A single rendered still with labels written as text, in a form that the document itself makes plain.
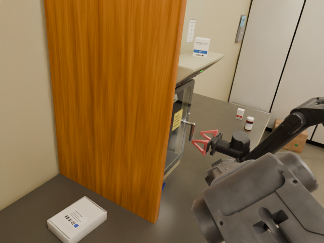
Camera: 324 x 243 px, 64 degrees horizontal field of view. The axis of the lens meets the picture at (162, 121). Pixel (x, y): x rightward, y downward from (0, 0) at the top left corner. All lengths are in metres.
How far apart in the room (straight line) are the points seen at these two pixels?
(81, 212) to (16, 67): 0.54
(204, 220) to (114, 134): 0.68
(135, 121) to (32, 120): 0.43
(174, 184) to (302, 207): 0.99
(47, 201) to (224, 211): 0.94
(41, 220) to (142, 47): 0.70
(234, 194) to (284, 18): 3.63
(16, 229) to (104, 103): 0.52
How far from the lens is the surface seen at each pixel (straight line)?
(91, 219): 0.98
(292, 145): 3.80
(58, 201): 1.11
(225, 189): 0.24
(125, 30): 0.77
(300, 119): 0.74
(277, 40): 3.84
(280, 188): 0.23
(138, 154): 0.87
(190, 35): 0.99
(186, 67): 0.78
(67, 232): 0.95
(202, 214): 0.25
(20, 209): 1.12
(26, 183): 1.19
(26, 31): 1.00
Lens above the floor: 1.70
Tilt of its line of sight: 26 degrees down
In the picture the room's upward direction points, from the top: 7 degrees clockwise
